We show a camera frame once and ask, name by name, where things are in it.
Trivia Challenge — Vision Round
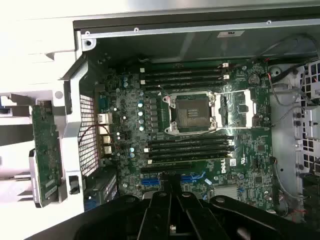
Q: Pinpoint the CPU socket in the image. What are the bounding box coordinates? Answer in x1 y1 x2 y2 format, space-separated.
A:
162 91 217 136

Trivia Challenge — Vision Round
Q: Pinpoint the grey wire in case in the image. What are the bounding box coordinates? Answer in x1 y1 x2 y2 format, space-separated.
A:
268 74 307 201

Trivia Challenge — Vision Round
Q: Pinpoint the black RAM slot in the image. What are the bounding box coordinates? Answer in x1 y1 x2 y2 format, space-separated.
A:
139 67 226 77
144 143 236 153
147 149 235 159
147 156 230 165
139 79 226 91
146 136 236 146
143 74 230 83
139 62 230 70

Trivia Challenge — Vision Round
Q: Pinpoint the silver socket cover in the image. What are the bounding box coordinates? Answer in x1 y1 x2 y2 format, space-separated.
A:
214 89 257 130

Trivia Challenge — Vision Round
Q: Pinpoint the grey parts rack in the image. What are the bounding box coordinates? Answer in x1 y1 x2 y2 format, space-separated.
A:
0 44 69 226

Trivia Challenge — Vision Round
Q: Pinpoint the open black PC case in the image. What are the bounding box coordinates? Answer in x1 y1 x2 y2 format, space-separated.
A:
59 6 320 226

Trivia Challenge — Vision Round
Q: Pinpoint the blue expansion slot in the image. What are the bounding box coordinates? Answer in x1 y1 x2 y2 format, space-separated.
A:
141 174 201 187

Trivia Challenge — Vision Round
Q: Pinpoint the metal rear port block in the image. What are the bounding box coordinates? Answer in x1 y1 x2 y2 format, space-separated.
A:
94 84 114 161

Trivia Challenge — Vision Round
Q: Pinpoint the green Dell motherboard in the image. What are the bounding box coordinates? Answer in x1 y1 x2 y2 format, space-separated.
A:
94 59 275 216

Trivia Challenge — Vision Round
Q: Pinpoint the perforated metal disk bay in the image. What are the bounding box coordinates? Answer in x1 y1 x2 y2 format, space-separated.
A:
293 59 320 176

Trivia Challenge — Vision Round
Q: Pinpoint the thin metal locking lever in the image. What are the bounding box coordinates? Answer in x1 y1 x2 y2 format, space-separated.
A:
214 125 272 131
216 89 251 96

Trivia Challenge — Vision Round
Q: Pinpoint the silver chipset heatsink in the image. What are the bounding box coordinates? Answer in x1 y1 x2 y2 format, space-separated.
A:
213 184 238 201

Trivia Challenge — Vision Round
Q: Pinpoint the black wire in case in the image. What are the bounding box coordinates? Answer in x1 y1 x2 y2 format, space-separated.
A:
249 32 320 64

